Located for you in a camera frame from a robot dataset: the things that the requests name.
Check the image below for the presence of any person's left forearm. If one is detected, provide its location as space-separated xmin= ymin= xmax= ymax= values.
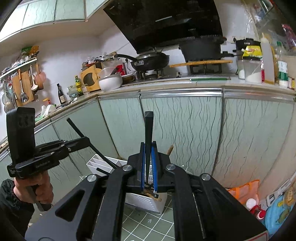
xmin=0 ymin=179 xmax=35 ymax=239

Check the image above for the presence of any green glass kitchen cabinet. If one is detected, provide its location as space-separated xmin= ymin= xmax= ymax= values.
xmin=0 ymin=87 xmax=296 ymax=209

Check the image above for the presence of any white ceramic bowl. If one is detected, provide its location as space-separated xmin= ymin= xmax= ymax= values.
xmin=99 ymin=74 xmax=123 ymax=92

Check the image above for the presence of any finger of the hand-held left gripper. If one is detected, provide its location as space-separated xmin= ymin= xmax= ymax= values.
xmin=35 ymin=136 xmax=91 ymax=161

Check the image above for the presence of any white bottle green label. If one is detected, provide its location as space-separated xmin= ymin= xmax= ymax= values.
xmin=276 ymin=42 xmax=289 ymax=88

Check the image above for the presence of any yellow seasoning packet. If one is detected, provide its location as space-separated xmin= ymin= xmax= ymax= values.
xmin=242 ymin=45 xmax=263 ymax=58

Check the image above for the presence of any black wok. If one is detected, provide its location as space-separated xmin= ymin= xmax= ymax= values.
xmin=116 ymin=52 xmax=170 ymax=71

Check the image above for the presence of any orange shopping bag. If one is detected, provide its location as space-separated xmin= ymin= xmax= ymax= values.
xmin=228 ymin=179 xmax=260 ymax=204

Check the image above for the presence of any small clear jar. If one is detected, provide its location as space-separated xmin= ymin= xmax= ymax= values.
xmin=237 ymin=59 xmax=245 ymax=80

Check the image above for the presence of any green glass bottle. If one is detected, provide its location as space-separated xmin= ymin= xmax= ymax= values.
xmin=74 ymin=75 xmax=83 ymax=96

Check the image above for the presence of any white spatula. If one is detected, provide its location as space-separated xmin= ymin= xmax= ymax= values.
xmin=29 ymin=66 xmax=38 ymax=91

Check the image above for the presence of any black cast iron pot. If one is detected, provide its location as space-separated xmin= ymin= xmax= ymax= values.
xmin=179 ymin=35 xmax=227 ymax=62

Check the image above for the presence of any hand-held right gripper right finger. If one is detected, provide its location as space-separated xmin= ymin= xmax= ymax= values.
xmin=151 ymin=141 xmax=269 ymax=241

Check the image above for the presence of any green checked tablecloth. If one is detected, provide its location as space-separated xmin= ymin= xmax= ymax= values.
xmin=76 ymin=174 xmax=176 ymax=241

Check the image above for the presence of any long wooden board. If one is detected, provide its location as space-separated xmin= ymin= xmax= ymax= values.
xmin=169 ymin=60 xmax=233 ymax=68

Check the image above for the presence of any large clear jar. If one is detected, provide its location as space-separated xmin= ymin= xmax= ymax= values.
xmin=244 ymin=58 xmax=263 ymax=83

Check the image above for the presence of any wooden cutting board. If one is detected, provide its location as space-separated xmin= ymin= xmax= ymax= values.
xmin=11 ymin=71 xmax=34 ymax=107

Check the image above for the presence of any dark soy sauce bottle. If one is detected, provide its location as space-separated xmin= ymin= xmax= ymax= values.
xmin=57 ymin=83 xmax=66 ymax=105

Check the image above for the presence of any person's left hand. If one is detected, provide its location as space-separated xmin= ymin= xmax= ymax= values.
xmin=13 ymin=173 xmax=54 ymax=210

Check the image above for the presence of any clear glass bowl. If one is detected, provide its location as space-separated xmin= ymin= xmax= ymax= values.
xmin=98 ymin=67 xmax=118 ymax=79

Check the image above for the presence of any black range hood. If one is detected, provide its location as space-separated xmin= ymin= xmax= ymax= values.
xmin=103 ymin=0 xmax=225 ymax=54

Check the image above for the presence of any yellow microwave oven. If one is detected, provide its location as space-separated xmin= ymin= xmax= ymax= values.
xmin=80 ymin=64 xmax=103 ymax=93

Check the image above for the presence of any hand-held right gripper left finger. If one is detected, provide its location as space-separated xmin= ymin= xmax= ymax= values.
xmin=24 ymin=142 xmax=146 ymax=241

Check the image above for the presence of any black kitchen appliance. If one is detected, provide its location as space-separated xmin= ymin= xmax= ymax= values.
xmin=233 ymin=38 xmax=262 ymax=58

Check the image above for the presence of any grey plastic utensil holder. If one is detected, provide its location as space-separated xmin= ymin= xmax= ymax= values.
xmin=86 ymin=153 xmax=168 ymax=215

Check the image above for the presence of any white squeeze bottle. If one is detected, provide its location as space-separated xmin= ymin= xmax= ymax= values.
xmin=260 ymin=32 xmax=275 ymax=84

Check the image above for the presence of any green long strip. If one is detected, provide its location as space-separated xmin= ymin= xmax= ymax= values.
xmin=190 ymin=77 xmax=231 ymax=81

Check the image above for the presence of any metal strainer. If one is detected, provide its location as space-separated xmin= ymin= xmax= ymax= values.
xmin=3 ymin=81 xmax=14 ymax=114

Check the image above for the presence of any green glass wall cabinet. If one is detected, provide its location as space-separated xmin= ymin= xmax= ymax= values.
xmin=0 ymin=0 xmax=109 ymax=43

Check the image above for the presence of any red cap bottle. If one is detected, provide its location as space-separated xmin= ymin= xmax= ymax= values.
xmin=246 ymin=198 xmax=266 ymax=220

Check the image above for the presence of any metal ladle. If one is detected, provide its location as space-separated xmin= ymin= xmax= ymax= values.
xmin=18 ymin=70 xmax=28 ymax=103

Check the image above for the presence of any pink small pan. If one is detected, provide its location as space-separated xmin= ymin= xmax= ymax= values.
xmin=35 ymin=64 xmax=47 ymax=91

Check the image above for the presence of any gas stove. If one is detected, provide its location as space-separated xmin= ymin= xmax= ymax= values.
xmin=134 ymin=62 xmax=223 ymax=80

